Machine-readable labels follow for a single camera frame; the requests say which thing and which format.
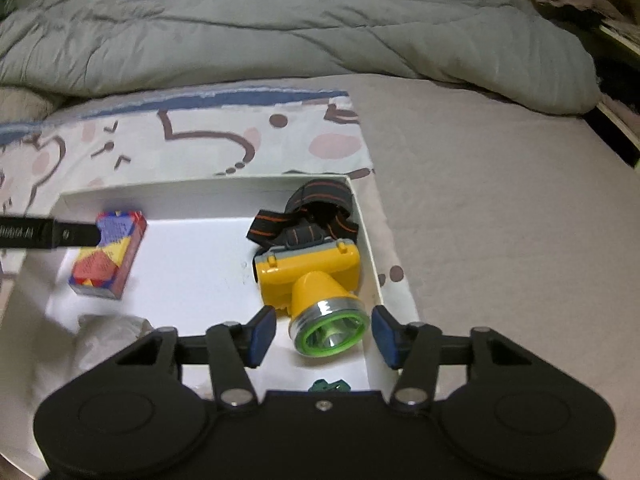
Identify yellow headlamp with striped strap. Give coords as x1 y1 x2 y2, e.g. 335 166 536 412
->
245 179 372 359

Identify white cardboard box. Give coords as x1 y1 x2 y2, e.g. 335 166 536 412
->
0 175 423 478

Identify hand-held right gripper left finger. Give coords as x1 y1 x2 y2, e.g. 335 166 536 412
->
112 305 278 409

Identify small colourful patterned box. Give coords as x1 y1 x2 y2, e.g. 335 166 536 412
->
69 209 149 302

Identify beige fleece blanket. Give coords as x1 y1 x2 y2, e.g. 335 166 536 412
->
0 84 68 128

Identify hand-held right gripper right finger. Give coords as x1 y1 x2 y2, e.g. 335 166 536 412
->
370 305 535 408

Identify wooden bed frame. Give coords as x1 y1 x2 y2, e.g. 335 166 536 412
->
595 25 640 171

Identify grey quilt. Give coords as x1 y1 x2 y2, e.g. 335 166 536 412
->
0 0 601 116

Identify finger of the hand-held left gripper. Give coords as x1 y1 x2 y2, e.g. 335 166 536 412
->
50 217 102 249

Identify small green object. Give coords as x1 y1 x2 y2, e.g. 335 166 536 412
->
307 378 352 394

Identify cartoon printed blanket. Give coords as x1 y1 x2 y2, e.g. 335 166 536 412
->
0 90 422 323

